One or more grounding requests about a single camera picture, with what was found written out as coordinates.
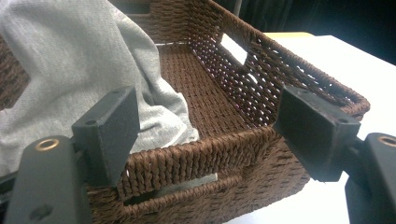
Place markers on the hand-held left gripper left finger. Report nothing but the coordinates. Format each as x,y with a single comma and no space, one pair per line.
109,130

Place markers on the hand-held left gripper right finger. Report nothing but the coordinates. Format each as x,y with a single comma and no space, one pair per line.
314,133

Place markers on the grey cloth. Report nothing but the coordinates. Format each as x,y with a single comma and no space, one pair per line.
77,56

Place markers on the brown woven basket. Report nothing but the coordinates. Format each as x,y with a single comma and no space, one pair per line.
218,102

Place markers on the desk with white frame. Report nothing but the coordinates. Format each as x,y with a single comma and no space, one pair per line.
239,6

